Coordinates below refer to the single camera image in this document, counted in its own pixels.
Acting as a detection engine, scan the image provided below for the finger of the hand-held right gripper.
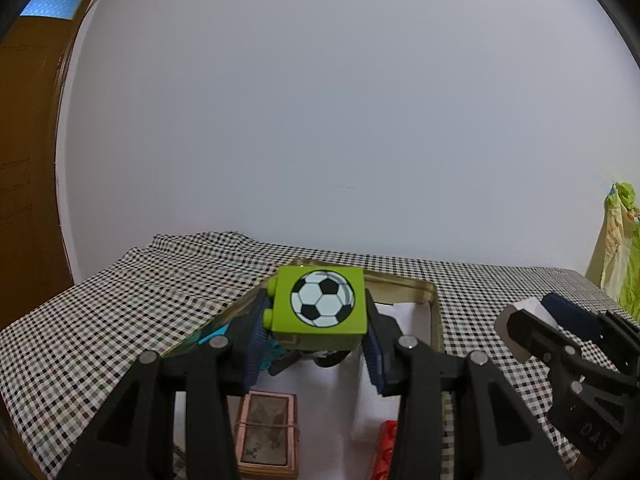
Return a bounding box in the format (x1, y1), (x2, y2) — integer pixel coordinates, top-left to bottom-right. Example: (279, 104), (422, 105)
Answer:
(505, 308), (586, 386)
(541, 292), (601, 338)

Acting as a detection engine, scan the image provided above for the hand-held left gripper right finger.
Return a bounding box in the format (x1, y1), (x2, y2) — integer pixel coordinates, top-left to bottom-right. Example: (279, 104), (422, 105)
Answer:
(362, 290), (571, 480)

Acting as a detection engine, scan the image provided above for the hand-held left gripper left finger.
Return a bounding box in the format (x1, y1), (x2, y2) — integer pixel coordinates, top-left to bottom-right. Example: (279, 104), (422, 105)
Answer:
(57, 292), (274, 480)

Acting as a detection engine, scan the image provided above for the white cardboard box brown flap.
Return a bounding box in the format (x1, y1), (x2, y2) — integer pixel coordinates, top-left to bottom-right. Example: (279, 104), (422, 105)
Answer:
(494, 297), (556, 363)

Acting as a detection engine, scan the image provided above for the blue building block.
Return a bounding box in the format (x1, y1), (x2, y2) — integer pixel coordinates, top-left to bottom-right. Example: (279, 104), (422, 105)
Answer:
(199, 324), (283, 376)

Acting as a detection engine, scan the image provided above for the gold tin tray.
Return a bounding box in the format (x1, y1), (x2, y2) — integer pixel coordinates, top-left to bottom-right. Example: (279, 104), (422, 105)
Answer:
(165, 258), (443, 480)

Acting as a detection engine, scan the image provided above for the green soccer ball block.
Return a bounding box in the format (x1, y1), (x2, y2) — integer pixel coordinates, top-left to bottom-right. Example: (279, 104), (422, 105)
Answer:
(265, 265), (370, 353)

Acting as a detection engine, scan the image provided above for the red building block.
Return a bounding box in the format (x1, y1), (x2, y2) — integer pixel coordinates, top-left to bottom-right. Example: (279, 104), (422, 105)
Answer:
(370, 420), (401, 480)

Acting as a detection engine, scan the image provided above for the yellow green printed cloth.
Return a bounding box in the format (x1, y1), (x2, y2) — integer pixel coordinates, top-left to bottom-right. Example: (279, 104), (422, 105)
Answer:
(585, 180), (640, 323)

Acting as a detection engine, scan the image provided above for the checkered tablecloth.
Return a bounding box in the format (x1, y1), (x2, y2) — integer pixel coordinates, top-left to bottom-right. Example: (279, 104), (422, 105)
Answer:
(0, 230), (640, 480)

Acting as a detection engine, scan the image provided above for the brown wooden door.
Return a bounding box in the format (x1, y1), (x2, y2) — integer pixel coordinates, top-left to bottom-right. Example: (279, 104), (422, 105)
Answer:
(0, 0), (108, 331)

